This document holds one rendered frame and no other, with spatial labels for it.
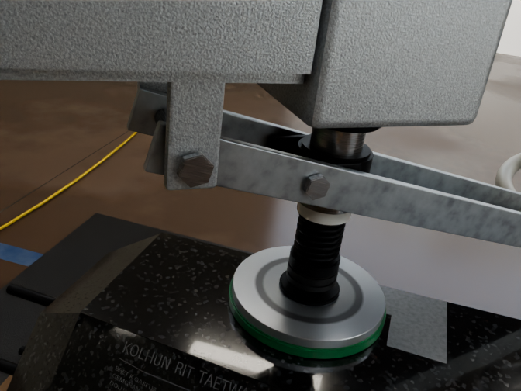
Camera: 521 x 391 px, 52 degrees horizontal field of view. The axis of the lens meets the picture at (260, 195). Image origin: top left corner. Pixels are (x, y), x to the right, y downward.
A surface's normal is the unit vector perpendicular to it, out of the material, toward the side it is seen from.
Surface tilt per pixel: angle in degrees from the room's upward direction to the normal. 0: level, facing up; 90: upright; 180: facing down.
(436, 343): 0
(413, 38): 90
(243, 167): 90
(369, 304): 0
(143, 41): 90
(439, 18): 90
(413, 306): 0
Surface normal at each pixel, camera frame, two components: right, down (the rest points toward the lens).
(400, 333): 0.11, -0.89
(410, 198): 0.35, 0.46
